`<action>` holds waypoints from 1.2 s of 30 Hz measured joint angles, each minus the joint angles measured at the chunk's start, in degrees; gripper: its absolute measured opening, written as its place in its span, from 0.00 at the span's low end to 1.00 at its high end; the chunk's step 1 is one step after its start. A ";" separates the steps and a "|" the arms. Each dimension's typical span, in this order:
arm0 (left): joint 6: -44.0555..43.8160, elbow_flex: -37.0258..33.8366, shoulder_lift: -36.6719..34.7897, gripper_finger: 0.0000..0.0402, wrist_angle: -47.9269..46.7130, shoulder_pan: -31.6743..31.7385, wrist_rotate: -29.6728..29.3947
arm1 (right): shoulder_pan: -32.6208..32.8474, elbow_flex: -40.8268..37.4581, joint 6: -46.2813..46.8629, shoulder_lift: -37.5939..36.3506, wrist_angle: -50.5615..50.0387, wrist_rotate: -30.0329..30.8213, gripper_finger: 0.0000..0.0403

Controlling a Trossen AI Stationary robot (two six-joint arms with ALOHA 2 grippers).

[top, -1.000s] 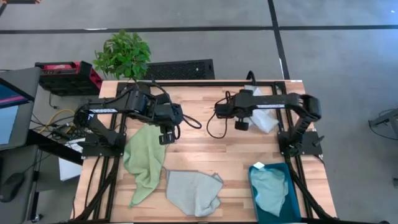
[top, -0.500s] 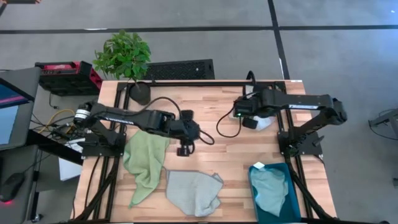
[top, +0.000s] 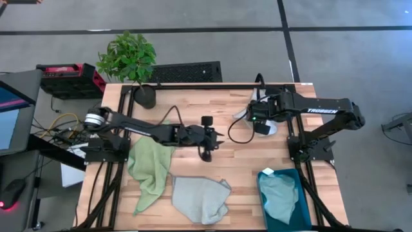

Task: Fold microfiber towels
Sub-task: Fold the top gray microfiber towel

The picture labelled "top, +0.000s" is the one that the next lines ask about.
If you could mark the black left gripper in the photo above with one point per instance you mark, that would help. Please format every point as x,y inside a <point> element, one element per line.
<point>196,135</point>

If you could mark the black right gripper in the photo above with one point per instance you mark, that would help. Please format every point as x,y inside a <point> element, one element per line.
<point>262,111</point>

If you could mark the white waffle microfiber towel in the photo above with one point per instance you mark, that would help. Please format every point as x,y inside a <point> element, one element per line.
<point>240,114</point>

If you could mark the grey waffle microfiber towel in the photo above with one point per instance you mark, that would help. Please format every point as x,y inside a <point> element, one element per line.
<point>199,199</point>

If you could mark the green microfiber towel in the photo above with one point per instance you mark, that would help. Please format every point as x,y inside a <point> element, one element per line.
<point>148,167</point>

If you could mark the light blue microfiber towel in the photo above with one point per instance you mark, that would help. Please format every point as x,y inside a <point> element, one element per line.
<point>280,196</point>

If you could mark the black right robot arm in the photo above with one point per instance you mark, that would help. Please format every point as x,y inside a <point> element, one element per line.
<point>322,106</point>

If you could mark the black perforated computer case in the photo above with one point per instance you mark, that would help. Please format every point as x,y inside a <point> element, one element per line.
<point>186,72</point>

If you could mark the teal plastic bin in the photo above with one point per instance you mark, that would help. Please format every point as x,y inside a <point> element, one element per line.
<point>304,216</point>

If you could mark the green plant in black pot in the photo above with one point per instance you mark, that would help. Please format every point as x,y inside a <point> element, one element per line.
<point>128,58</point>

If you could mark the grey stand base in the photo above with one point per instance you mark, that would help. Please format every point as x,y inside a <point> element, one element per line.
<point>399,124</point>

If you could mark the white paper sheet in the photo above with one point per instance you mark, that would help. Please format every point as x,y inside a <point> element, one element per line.
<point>71,175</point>

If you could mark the red black tool case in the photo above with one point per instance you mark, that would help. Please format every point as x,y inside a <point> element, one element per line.
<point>71,80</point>

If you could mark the dark grey desk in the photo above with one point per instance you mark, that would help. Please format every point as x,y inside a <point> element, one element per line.
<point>19,167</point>

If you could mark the monitor showing blue window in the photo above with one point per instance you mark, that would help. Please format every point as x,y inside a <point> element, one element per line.
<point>9,122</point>

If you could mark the black mouse with red light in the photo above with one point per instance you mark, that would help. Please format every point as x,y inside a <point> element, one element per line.
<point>13,191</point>

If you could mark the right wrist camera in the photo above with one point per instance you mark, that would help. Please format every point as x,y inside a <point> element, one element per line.
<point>262,129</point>

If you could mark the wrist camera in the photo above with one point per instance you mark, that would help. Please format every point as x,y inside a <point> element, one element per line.
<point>207,121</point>
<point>262,129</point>

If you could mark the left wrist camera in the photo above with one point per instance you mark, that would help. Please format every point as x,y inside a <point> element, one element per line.
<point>207,121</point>

